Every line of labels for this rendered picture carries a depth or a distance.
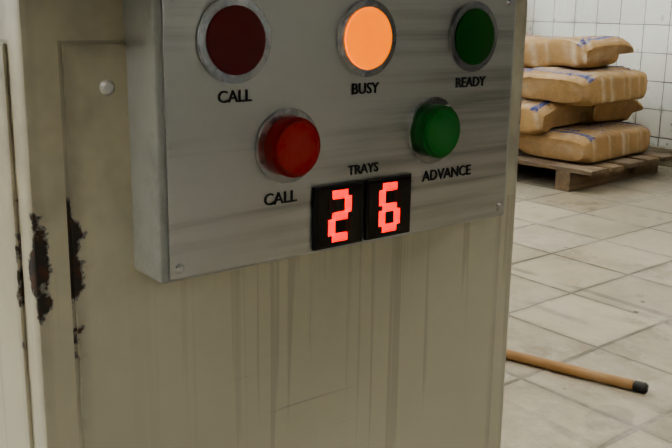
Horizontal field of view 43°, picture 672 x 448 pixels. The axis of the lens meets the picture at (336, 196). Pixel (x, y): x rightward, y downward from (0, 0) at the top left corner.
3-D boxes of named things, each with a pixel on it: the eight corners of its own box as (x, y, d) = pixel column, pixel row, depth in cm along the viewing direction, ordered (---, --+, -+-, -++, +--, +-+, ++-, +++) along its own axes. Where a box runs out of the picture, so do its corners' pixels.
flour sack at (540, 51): (468, 64, 456) (470, 32, 453) (513, 61, 485) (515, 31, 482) (593, 72, 407) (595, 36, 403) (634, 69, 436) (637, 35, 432)
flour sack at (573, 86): (581, 109, 391) (584, 72, 387) (504, 101, 420) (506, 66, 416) (655, 99, 440) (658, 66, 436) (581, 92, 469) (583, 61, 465)
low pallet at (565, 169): (400, 158, 478) (400, 138, 476) (491, 145, 530) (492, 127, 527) (588, 196, 390) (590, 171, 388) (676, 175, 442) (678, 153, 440)
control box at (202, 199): (131, 268, 43) (119, -22, 40) (467, 205, 57) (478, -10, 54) (165, 287, 40) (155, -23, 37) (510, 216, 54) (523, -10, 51)
